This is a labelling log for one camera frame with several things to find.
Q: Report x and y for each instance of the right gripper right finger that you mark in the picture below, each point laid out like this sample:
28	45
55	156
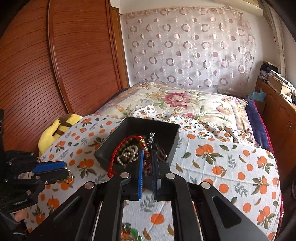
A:
200	212

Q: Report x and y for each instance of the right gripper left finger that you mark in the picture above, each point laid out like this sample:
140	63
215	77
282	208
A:
94	211

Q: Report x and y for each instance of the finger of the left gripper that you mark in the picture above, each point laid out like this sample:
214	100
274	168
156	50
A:
19	162
18	194

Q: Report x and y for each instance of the black square jewelry box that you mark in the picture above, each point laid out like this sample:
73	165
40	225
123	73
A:
125	143

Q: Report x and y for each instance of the left hand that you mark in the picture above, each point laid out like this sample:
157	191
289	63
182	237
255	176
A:
20	215

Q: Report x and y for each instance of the yellow plush toy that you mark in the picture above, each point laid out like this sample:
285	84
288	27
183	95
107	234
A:
56	130

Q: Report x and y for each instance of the dark blue blanket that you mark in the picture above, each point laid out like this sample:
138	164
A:
259	125

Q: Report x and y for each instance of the floral quilt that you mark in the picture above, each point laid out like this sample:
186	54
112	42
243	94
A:
222	111

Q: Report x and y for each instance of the wooden slatted wardrobe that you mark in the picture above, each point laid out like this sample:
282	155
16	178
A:
57	57

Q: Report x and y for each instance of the wooden side cabinet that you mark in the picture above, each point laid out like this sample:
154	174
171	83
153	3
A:
279	118

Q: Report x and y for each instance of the teal cloth item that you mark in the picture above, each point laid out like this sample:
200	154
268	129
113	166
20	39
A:
257	96

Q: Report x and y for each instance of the stack of papers and books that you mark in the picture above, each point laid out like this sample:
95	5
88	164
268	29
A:
269	74

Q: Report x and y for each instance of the circle pattern sheer curtain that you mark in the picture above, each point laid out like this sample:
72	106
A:
193	47

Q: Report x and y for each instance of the white air conditioner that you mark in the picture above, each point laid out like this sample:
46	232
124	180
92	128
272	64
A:
250	6

